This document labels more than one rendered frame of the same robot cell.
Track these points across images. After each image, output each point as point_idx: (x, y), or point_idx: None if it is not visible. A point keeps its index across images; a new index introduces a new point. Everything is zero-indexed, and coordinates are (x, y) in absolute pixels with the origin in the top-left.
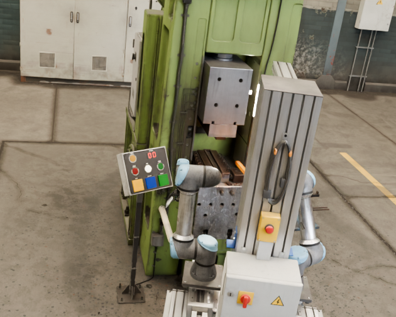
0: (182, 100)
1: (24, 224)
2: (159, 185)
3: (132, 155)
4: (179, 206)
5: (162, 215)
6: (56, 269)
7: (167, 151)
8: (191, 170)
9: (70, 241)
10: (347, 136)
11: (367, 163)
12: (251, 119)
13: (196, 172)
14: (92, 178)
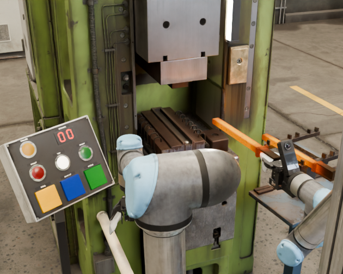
0: (104, 27)
1: None
2: (91, 188)
3: (26, 144)
4: (147, 266)
5: (105, 229)
6: None
7: (93, 122)
8: (165, 170)
9: None
10: (289, 68)
11: (323, 93)
12: (223, 46)
13: (181, 173)
14: (2, 173)
